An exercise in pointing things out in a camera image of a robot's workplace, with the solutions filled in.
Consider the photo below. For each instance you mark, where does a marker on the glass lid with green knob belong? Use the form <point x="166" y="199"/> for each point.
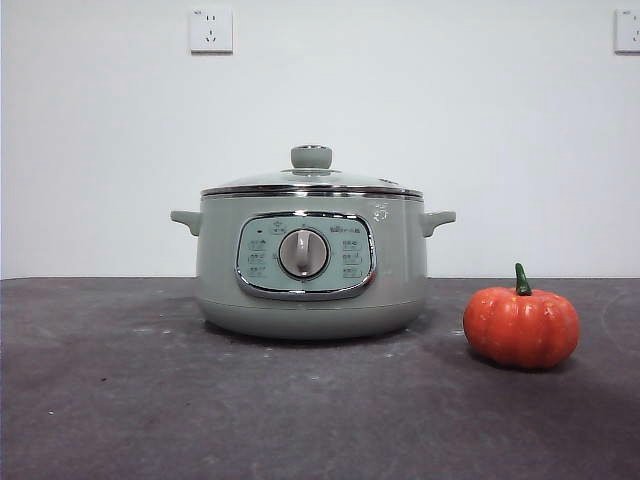
<point x="307" y="156"/>

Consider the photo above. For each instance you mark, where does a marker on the orange pumpkin with green stem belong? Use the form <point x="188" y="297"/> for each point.
<point x="520" y="330"/>

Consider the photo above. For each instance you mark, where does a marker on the pale green electric cooking pot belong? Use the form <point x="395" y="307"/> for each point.
<point x="225" y="300"/>

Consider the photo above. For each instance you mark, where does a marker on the white wall socket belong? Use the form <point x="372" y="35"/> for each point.
<point x="629" y="31"/>
<point x="211" y="31"/>

